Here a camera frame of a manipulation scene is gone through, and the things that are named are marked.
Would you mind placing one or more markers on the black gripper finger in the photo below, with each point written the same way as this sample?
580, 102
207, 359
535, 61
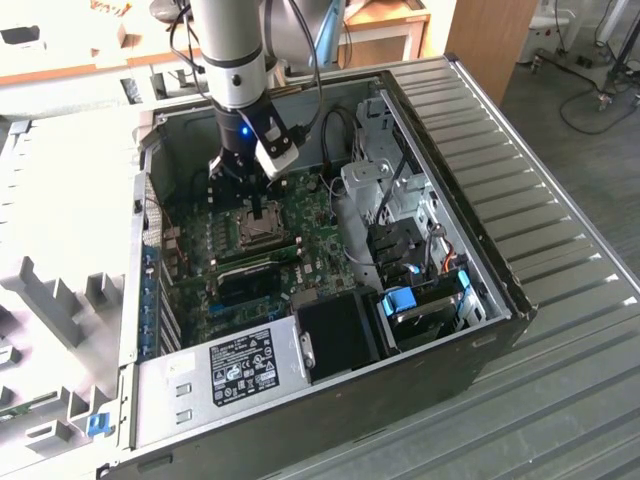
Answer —
257, 205

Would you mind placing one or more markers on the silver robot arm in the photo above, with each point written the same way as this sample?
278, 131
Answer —
227, 40

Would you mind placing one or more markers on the green RAM stick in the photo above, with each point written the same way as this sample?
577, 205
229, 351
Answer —
20, 412
260, 256

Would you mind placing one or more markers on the silver coin battery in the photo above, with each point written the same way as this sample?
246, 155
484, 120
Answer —
312, 184

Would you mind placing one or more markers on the green motherboard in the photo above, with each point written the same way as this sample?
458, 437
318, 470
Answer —
325, 250

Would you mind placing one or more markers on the silver heat sink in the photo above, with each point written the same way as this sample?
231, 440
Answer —
304, 299

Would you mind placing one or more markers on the metal drive cage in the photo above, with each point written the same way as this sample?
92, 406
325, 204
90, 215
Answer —
380, 145

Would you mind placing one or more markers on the black round base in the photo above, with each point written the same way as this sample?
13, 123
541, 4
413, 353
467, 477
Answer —
165, 7

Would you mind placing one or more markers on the black plastic disk bay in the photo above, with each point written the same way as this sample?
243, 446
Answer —
395, 240

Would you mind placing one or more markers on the black fan shroud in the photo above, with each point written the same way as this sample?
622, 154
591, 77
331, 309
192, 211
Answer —
335, 330

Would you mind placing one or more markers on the cardboard box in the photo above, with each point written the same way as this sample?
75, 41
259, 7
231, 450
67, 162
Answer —
110, 30

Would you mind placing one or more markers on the hard disk in blue carrier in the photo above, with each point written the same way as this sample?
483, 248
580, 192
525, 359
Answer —
400, 302

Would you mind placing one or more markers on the wooden side table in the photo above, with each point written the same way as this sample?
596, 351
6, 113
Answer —
385, 30

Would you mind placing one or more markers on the desk with wooden edge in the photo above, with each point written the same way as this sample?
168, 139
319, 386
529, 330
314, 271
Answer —
50, 57

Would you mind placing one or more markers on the silver power supply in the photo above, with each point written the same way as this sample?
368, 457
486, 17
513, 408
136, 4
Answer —
165, 400

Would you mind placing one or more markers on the black desk device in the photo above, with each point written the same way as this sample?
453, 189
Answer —
20, 35

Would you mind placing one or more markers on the black PC case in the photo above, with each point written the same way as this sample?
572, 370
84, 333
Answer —
350, 420

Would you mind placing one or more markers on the wooden cabinet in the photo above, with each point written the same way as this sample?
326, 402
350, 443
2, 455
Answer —
485, 45

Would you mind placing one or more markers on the blue plastic latch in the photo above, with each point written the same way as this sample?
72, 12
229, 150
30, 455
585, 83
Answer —
97, 424

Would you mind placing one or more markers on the white wheeled equipment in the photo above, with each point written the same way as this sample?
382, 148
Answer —
545, 25

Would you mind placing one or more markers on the black wheeled stand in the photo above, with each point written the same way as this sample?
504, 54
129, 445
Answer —
620, 65

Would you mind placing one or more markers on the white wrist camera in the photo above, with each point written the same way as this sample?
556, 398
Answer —
277, 161

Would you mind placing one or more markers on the silver metal bracket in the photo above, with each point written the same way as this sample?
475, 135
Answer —
365, 172

